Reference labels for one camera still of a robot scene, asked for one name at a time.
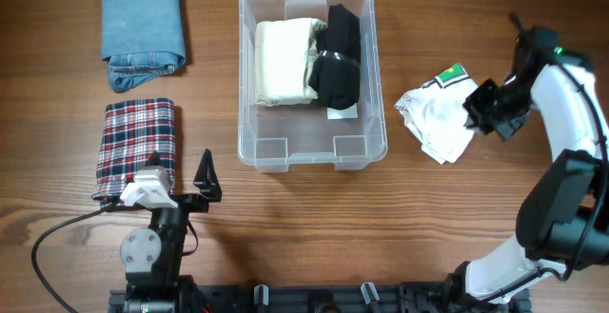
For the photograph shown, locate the white printed shirt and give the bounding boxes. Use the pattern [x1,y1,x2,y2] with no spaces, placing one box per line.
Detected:
[394,63,478,165]

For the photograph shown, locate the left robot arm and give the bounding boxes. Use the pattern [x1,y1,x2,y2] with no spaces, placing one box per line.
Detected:
[108,149,222,313]

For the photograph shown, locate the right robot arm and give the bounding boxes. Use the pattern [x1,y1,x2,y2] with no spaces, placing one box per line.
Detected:
[441,26,608,312]

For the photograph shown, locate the folded red plaid shirt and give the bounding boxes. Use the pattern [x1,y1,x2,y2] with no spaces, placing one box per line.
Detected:
[91,98,176,207]

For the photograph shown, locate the folded blue denim jeans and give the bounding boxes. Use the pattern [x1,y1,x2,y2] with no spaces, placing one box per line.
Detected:
[101,0,187,93]

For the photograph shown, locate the black cloth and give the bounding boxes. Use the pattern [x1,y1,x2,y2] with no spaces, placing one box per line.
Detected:
[308,4,362,110]

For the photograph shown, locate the clear plastic storage container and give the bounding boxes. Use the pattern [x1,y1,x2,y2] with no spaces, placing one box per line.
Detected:
[238,0,388,172]

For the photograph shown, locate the cream white cloth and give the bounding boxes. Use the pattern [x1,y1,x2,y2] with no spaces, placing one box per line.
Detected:
[254,17,326,107]

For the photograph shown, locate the white label in container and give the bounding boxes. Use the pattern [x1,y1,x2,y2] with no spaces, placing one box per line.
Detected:
[327,104,358,120]

